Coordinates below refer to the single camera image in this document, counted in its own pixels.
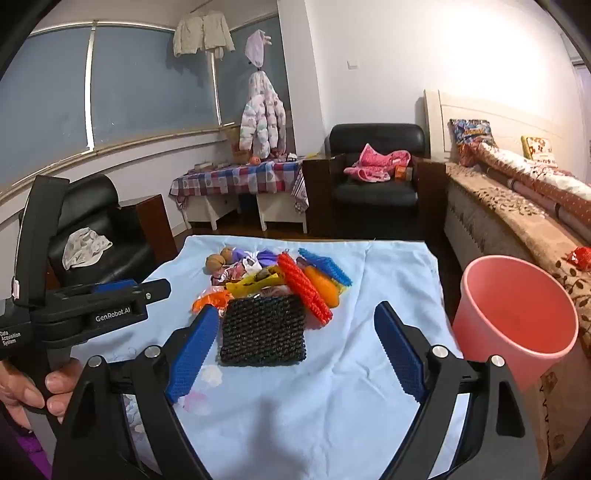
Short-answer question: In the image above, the window with grey blind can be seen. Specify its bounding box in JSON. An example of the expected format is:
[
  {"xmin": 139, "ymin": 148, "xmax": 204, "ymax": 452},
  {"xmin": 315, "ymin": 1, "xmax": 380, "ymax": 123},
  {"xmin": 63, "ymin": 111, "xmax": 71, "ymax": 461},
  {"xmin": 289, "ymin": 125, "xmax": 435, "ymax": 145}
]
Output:
[{"xmin": 0, "ymin": 14, "xmax": 293, "ymax": 195}]

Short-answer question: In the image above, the white bed headboard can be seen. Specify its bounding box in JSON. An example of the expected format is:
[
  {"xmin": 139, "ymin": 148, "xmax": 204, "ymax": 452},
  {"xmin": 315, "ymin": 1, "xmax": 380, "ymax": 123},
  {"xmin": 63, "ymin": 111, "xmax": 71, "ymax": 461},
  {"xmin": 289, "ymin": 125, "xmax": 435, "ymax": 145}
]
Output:
[{"xmin": 424, "ymin": 89, "xmax": 571, "ymax": 162}]

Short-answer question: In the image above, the checkered tablecloth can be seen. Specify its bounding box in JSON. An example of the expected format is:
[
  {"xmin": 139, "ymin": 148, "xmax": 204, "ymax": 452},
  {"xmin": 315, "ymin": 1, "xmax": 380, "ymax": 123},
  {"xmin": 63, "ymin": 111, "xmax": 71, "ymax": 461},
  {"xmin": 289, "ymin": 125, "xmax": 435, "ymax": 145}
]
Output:
[{"xmin": 170, "ymin": 159, "xmax": 309, "ymax": 213}]

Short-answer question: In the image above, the yellow printed pillow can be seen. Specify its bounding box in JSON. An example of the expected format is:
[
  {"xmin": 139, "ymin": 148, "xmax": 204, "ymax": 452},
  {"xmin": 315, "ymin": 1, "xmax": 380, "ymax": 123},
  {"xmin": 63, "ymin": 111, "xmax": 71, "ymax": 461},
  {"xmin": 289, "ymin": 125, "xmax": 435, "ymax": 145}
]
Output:
[{"xmin": 521, "ymin": 135, "xmax": 559, "ymax": 164}]

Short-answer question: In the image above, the person's left hand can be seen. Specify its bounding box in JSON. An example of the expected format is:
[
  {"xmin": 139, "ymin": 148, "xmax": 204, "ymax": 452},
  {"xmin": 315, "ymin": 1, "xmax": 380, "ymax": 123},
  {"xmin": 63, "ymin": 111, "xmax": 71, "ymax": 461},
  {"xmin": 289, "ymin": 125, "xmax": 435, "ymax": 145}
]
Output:
[{"xmin": 0, "ymin": 359, "xmax": 86, "ymax": 432}]

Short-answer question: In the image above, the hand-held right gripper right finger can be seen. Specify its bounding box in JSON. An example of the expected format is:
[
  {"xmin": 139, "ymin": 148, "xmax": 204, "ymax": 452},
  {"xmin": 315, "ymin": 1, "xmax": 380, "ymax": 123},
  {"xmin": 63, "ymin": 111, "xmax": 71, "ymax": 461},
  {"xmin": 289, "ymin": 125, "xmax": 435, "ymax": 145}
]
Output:
[{"xmin": 373, "ymin": 301, "xmax": 541, "ymax": 480}]

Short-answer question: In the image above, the cream hanging jacket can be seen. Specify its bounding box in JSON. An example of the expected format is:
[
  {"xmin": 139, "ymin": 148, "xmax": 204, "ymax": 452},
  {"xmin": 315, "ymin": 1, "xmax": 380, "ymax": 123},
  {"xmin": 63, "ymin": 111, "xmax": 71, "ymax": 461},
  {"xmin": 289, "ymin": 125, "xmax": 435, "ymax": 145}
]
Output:
[{"xmin": 173, "ymin": 11, "xmax": 235, "ymax": 58}]

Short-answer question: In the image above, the purple hanging garment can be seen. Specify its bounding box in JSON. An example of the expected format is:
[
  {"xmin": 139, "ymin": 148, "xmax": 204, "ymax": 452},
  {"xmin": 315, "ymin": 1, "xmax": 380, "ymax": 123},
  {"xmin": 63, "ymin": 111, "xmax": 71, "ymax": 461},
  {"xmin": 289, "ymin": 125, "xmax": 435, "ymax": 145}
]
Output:
[{"xmin": 245, "ymin": 30, "xmax": 273, "ymax": 70}]

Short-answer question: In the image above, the pink plastic bucket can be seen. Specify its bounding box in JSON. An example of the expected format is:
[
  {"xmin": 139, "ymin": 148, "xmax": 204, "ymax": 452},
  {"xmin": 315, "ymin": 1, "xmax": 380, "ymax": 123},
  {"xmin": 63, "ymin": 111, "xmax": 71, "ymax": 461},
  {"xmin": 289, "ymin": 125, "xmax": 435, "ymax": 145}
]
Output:
[{"xmin": 451, "ymin": 253, "xmax": 579, "ymax": 395}]

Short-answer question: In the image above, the orange crumpled plastic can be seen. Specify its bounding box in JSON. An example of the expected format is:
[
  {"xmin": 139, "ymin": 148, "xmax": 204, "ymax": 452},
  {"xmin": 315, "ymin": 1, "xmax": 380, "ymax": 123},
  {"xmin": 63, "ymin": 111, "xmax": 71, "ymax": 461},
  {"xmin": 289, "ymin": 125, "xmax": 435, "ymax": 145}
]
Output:
[{"xmin": 191, "ymin": 291, "xmax": 234, "ymax": 315}]

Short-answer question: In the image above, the white crumpled cloth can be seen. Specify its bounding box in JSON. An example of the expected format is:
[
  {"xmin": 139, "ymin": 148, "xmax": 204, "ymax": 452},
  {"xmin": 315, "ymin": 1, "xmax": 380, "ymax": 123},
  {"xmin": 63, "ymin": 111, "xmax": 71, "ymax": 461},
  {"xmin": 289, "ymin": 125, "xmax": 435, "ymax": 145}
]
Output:
[{"xmin": 62, "ymin": 227, "xmax": 114, "ymax": 271}]

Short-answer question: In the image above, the red foam net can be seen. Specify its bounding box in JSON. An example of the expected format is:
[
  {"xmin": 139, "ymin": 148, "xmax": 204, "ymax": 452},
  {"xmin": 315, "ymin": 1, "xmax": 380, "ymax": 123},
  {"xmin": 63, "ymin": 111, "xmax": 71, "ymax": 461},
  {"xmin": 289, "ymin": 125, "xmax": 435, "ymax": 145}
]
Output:
[{"xmin": 277, "ymin": 253, "xmax": 333, "ymax": 326}]

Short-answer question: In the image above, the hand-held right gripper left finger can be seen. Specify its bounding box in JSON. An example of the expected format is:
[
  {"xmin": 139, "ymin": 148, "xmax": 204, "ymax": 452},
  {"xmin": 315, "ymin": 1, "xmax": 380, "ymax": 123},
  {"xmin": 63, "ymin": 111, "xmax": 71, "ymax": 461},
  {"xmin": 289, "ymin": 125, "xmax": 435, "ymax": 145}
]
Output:
[{"xmin": 53, "ymin": 305, "xmax": 220, "ymax": 480}]

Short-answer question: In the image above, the white printed puffer jacket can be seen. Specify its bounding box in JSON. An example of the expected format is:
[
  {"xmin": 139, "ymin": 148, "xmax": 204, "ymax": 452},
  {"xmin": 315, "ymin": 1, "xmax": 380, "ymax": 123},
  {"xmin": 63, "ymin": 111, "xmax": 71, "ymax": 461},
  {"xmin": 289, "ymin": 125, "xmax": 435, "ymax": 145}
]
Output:
[{"xmin": 239, "ymin": 71, "xmax": 288, "ymax": 158}]

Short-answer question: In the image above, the pink clothing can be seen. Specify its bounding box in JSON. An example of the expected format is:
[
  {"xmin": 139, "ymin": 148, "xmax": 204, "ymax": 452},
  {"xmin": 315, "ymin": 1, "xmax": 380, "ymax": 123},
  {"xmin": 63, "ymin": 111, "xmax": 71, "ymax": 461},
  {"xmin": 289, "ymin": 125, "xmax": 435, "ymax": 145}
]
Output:
[{"xmin": 344, "ymin": 143, "xmax": 411, "ymax": 182}]

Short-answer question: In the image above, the purple wrapper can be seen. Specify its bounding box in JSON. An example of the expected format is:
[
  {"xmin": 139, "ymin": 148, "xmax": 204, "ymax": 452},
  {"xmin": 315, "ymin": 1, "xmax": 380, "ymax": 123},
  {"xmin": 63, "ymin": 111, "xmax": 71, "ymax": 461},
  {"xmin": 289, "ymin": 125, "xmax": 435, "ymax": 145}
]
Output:
[{"xmin": 231, "ymin": 248, "xmax": 260, "ymax": 269}]

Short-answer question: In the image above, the black foam net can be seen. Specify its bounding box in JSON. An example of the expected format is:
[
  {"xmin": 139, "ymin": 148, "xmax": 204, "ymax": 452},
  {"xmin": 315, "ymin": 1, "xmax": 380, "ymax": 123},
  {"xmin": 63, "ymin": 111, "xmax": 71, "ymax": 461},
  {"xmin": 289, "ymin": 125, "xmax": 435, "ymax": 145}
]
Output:
[{"xmin": 218, "ymin": 294, "xmax": 307, "ymax": 367}]

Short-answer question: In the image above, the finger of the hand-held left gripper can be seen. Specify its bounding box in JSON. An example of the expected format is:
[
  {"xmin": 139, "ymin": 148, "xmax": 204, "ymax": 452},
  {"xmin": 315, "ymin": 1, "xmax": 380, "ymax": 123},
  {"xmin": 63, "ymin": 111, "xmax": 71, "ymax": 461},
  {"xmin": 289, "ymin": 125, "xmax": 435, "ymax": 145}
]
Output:
[{"xmin": 95, "ymin": 278, "xmax": 172, "ymax": 308}]

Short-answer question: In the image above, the colourful printed pillow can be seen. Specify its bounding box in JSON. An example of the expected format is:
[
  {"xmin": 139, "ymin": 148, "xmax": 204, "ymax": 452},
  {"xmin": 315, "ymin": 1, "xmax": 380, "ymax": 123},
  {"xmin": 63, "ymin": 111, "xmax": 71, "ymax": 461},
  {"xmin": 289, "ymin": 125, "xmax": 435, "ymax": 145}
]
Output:
[{"xmin": 449, "ymin": 119, "xmax": 497, "ymax": 167}]

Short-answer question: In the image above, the light blue cloth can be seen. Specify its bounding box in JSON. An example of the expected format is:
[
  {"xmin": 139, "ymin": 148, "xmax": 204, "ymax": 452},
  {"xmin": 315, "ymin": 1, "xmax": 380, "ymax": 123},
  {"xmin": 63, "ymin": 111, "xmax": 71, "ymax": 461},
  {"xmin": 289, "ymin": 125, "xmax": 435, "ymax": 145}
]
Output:
[{"xmin": 99, "ymin": 234, "xmax": 467, "ymax": 480}]

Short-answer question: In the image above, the black armchair with white cloth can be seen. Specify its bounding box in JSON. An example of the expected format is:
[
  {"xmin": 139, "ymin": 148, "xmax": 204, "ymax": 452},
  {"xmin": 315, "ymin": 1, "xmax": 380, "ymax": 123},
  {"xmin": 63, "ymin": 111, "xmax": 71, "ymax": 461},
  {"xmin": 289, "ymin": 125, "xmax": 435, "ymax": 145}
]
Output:
[{"xmin": 46, "ymin": 174, "xmax": 178, "ymax": 287}]

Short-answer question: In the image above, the yellow plastic bag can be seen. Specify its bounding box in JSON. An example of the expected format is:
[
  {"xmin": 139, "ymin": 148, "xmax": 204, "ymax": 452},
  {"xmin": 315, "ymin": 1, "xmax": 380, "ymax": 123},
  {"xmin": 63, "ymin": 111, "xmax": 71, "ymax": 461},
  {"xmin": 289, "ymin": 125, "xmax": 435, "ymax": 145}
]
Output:
[{"xmin": 225, "ymin": 267, "xmax": 288, "ymax": 298}]

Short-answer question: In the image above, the orange snack wrapper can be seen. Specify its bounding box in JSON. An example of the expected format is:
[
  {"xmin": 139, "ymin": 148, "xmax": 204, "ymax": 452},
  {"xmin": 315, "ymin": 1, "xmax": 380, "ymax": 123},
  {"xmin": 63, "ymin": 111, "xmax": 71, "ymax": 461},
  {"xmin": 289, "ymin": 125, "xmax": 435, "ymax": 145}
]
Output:
[{"xmin": 300, "ymin": 265, "xmax": 341, "ymax": 308}]

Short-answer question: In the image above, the bed with brown floral blanket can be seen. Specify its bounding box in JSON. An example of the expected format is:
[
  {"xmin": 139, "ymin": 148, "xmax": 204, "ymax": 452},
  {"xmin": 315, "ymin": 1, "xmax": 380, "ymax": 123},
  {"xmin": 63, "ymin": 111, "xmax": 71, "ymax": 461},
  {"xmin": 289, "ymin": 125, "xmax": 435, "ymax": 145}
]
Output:
[{"xmin": 444, "ymin": 161, "xmax": 591, "ymax": 467}]

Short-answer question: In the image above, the black armchair with pink clothing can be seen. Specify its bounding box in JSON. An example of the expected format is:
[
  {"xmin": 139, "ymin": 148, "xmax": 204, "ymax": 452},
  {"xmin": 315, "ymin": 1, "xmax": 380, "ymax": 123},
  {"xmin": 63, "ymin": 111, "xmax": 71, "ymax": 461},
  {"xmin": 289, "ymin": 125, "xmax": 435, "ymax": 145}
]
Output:
[{"xmin": 302, "ymin": 124, "xmax": 446, "ymax": 236}]

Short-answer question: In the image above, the rolled orange floral quilt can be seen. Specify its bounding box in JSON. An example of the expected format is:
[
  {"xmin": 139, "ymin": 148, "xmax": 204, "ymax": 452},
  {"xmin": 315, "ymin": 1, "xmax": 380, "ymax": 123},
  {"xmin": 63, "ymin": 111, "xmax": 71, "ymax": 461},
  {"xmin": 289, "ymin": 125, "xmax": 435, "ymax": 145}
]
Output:
[{"xmin": 475, "ymin": 141, "xmax": 591, "ymax": 222}]

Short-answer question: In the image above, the blue foam net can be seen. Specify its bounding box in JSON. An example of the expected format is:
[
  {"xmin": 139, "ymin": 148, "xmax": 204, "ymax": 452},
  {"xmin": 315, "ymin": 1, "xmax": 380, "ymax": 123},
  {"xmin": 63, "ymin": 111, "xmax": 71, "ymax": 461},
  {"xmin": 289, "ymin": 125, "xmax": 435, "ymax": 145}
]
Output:
[{"xmin": 298, "ymin": 248, "xmax": 352, "ymax": 287}]

